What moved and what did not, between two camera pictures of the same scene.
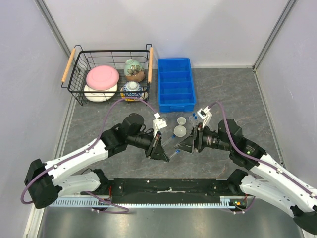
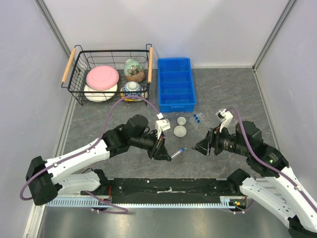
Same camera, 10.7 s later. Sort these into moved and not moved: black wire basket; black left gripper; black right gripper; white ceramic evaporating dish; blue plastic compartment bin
Moved: black right gripper
Not moved: black left gripper; blue plastic compartment bin; white ceramic evaporating dish; black wire basket
